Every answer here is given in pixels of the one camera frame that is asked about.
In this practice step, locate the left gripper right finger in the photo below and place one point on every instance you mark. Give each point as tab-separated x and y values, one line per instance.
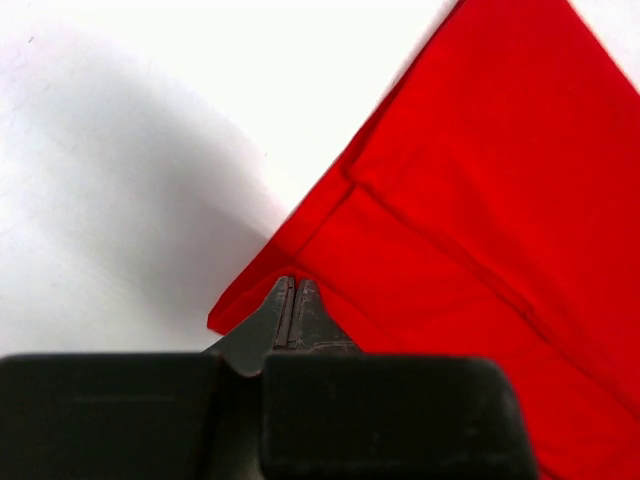
311	328

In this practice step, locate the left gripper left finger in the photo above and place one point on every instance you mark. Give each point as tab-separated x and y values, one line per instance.
245	346

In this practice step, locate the red t shirt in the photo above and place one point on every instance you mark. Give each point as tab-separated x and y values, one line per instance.
490	206

